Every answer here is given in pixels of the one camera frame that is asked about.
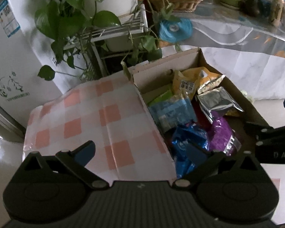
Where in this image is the silver snack packet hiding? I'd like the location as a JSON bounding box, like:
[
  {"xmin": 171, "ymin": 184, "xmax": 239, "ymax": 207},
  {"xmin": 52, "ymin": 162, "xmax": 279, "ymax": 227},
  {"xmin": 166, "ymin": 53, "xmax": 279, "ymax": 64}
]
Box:
[{"xmin": 197, "ymin": 86, "xmax": 244, "ymax": 123}]

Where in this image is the yellow snack packet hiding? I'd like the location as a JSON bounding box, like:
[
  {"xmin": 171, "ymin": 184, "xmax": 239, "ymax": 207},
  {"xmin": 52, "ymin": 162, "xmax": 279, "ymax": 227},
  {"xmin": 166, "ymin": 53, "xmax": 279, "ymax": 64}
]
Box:
[{"xmin": 172, "ymin": 70, "xmax": 197, "ymax": 100}]

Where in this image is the purple snack packet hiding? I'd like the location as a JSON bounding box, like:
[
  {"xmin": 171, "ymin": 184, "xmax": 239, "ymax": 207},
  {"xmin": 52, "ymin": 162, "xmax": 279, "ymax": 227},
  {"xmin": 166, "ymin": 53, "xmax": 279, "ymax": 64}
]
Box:
[{"xmin": 207, "ymin": 111, "xmax": 241, "ymax": 156}]

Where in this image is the white patterned tablecloth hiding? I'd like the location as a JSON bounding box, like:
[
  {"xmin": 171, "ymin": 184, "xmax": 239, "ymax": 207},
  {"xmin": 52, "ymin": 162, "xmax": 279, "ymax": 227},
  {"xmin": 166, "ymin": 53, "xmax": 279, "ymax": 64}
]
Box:
[{"xmin": 173, "ymin": 3, "xmax": 285, "ymax": 100}]

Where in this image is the pink checkered tablecloth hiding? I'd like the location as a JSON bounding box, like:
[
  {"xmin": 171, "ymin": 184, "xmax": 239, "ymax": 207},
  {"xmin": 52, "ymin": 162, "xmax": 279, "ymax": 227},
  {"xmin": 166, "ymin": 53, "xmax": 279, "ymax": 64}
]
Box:
[{"xmin": 24, "ymin": 73, "xmax": 176, "ymax": 183}]

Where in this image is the light blue snack packet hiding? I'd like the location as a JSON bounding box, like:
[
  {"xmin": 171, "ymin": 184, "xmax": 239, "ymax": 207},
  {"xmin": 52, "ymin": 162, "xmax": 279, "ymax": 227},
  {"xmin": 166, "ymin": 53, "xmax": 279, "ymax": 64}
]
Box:
[{"xmin": 148, "ymin": 94, "xmax": 197, "ymax": 133}]

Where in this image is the green snack packet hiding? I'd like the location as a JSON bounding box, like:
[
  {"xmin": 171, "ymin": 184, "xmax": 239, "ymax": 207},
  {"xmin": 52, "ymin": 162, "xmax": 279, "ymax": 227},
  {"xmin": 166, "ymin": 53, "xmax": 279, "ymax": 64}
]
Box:
[{"xmin": 148, "ymin": 89, "xmax": 173, "ymax": 107}]

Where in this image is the orange striped snack packet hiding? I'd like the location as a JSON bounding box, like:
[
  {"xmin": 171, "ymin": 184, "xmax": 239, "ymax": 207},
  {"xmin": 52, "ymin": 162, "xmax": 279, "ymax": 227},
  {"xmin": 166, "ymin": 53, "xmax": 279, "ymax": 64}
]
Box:
[{"xmin": 182, "ymin": 67, "xmax": 225, "ymax": 94}]

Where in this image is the white refrigerator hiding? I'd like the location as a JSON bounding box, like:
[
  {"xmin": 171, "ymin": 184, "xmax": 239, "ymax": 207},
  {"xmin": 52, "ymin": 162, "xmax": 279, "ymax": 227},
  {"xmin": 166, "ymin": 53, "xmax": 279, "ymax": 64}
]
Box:
[{"xmin": 0, "ymin": 0, "xmax": 100, "ymax": 138}]

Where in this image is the cardboard box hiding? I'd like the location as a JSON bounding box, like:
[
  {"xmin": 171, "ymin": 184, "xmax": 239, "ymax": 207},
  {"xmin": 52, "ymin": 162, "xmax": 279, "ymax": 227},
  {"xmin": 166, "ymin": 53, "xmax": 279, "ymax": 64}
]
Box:
[{"xmin": 132, "ymin": 48, "xmax": 266, "ymax": 178}]

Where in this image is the white metal plant stand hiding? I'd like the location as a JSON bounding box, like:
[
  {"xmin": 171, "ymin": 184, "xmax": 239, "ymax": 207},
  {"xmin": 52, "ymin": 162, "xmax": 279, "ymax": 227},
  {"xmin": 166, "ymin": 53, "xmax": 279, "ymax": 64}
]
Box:
[{"xmin": 64, "ymin": 4, "xmax": 148, "ymax": 77}]

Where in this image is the blue ribbon roll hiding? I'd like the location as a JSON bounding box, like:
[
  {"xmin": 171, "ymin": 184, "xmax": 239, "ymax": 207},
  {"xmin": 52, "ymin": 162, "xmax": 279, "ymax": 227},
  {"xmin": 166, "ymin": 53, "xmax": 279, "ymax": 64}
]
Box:
[{"xmin": 158, "ymin": 18, "xmax": 193, "ymax": 44}]

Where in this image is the large pothos plant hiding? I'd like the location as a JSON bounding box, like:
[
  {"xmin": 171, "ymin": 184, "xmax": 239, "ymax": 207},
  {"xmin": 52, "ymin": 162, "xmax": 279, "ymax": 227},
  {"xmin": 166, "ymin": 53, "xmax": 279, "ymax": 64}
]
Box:
[{"xmin": 28, "ymin": 0, "xmax": 188, "ymax": 82}]

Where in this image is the wicker basket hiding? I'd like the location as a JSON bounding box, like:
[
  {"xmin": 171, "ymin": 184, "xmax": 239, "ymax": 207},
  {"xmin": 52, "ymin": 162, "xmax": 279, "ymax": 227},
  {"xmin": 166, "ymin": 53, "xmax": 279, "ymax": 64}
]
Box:
[{"xmin": 148, "ymin": 0, "xmax": 203, "ymax": 12}]

